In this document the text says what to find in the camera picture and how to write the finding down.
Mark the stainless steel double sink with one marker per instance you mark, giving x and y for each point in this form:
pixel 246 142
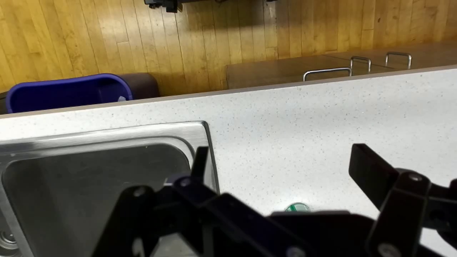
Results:
pixel 58 192

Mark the blue plastic bin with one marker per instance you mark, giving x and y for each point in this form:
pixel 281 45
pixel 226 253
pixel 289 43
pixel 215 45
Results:
pixel 68 93

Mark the wooden lower cabinet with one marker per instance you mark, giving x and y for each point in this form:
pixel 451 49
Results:
pixel 341 65

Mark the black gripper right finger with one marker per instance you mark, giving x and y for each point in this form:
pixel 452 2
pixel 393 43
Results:
pixel 408 203

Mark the green soda can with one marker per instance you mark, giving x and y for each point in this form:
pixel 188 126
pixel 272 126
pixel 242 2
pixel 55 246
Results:
pixel 299 208

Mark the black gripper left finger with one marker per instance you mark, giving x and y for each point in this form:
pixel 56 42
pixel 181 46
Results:
pixel 211 225

